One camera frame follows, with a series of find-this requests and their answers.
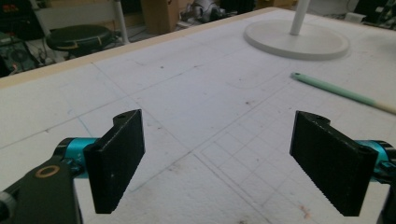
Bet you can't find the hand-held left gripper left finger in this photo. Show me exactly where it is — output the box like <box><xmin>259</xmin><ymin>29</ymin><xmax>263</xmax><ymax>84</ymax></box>
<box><xmin>54</xmin><ymin>108</ymin><xmax>146</xmax><ymax>215</ymax></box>

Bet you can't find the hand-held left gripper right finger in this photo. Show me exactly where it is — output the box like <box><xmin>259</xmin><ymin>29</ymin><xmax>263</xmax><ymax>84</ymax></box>
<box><xmin>289</xmin><ymin>110</ymin><xmax>396</xmax><ymax>217</ymax></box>

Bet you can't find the white round stand base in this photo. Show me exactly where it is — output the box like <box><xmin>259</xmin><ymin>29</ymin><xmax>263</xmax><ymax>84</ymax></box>
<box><xmin>243</xmin><ymin>19</ymin><xmax>350</xmax><ymax>62</ymax></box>

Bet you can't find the black round stool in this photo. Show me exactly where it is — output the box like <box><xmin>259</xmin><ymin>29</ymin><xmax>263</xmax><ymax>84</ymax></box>
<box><xmin>46</xmin><ymin>24</ymin><xmax>115</xmax><ymax>59</ymax></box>

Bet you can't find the white stand pole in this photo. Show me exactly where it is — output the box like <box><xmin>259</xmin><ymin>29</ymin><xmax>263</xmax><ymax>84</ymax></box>
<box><xmin>289</xmin><ymin>0</ymin><xmax>312</xmax><ymax>36</ymax></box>

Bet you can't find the brown cardboard box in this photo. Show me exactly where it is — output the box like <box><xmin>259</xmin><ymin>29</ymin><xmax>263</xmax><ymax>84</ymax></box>
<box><xmin>140</xmin><ymin>0</ymin><xmax>185</xmax><ymax>35</ymax></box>

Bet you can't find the grey machine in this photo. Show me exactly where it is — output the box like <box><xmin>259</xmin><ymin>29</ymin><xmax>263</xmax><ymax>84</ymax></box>
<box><xmin>181</xmin><ymin>0</ymin><xmax>234</xmax><ymax>24</ymax></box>

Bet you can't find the white chair frame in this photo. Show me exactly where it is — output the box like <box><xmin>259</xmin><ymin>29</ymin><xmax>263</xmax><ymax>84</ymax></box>
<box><xmin>29</xmin><ymin>0</ymin><xmax>131</xmax><ymax>46</ymax></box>

